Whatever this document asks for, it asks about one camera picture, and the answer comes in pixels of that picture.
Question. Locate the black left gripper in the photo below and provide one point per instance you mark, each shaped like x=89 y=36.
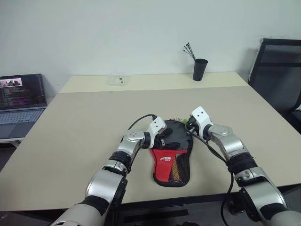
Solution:
x=158 y=142

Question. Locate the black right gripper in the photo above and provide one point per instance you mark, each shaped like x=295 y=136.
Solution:
x=192 y=126

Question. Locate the black red paddle case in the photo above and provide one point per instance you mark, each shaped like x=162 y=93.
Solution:
x=165 y=167

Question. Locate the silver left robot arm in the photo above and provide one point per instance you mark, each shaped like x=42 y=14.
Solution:
x=103 y=186

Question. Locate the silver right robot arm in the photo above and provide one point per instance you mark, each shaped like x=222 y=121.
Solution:
x=261 y=190

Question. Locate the black plastic cup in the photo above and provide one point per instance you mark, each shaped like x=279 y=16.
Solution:
x=200 y=70

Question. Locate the clear plastic container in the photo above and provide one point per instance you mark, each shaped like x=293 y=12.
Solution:
x=118 y=80

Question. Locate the black mesh office chair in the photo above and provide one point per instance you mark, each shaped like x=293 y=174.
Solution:
x=275 y=70

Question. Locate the grey open laptop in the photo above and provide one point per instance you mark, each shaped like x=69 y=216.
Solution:
x=21 y=106

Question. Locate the white side table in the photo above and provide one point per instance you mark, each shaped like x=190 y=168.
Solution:
x=10 y=141

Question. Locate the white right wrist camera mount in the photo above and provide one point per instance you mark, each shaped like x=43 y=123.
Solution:
x=201 y=117

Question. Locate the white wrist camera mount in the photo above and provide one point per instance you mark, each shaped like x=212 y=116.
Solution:
x=157 y=124
x=201 y=117

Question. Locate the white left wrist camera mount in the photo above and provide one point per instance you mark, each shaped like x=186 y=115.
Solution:
x=157 y=124

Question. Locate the black table frame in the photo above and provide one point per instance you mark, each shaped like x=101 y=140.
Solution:
x=164 y=206

